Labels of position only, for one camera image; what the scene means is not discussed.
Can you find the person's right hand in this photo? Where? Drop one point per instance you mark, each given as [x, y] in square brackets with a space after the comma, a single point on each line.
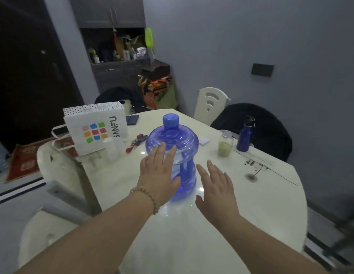
[218, 196]

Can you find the person's left hand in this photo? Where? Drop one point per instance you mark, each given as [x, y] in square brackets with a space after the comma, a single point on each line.
[157, 182]

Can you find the person's right middle finger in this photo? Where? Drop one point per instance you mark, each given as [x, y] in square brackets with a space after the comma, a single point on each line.
[212, 172]

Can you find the person's right thumb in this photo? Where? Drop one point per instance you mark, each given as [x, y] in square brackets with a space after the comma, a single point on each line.
[199, 204]

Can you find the person's left thumb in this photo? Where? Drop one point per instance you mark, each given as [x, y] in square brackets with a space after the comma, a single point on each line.
[177, 186]

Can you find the person's right little finger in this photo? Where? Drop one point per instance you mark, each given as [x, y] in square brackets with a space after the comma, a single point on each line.
[229, 185]

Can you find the person's left middle finger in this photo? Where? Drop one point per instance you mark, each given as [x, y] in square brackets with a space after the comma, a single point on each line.
[160, 155]

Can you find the person's left little finger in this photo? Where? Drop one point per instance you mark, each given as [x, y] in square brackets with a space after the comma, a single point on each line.
[143, 165]

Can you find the person's right forearm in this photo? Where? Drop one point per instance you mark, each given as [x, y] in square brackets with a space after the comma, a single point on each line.
[259, 248]

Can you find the person's left forearm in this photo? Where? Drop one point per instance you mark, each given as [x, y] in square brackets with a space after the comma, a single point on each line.
[97, 239]

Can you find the blue plastic water jug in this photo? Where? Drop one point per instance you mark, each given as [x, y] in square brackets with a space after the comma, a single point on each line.
[184, 145]

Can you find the glass jar with green powder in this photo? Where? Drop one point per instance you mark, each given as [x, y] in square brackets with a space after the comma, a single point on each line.
[225, 145]

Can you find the small white square box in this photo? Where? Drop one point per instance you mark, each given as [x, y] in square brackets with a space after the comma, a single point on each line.
[203, 141]

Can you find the translucent white plastic cup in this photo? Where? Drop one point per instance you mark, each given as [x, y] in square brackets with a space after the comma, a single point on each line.
[113, 149]

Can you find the dark smartphone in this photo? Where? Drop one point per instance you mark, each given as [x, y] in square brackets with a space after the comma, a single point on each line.
[132, 120]

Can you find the dark blue metal bottle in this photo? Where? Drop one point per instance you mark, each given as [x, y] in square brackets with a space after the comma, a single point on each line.
[245, 136]

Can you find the white paper bag coloured squares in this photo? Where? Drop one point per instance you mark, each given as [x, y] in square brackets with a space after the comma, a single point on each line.
[94, 132]

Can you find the black jacket on chair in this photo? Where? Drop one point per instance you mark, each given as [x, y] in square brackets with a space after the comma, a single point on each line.
[259, 131]
[117, 98]

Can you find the pile of orange packages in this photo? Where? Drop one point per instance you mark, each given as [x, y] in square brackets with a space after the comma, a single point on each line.
[158, 92]

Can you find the white chair with cutout back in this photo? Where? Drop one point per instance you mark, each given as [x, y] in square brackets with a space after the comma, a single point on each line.
[208, 106]

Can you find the white perforated box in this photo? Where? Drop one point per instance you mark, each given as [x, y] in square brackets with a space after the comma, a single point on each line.
[93, 108]

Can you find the white plastic chair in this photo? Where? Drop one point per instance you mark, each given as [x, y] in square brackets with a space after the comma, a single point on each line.
[63, 174]
[43, 239]

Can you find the black box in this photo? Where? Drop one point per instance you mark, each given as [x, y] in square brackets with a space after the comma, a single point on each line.
[155, 69]

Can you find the dark drawer cabinet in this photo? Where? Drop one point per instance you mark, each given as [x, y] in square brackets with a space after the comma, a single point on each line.
[117, 75]

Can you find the white mug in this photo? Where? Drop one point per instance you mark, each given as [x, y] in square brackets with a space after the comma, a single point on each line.
[141, 52]

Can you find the green fly swatter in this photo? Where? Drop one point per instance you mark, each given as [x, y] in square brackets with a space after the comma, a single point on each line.
[148, 38]

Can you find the red patterned doormat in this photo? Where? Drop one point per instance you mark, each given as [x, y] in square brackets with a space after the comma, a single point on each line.
[25, 159]

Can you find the dark door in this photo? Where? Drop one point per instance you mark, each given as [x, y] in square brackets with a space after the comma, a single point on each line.
[28, 68]

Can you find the black wall switch plate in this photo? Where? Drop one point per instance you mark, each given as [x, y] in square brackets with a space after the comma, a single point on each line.
[262, 70]

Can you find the dark wall cabinet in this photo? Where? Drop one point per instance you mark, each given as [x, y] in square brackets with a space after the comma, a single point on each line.
[108, 11]

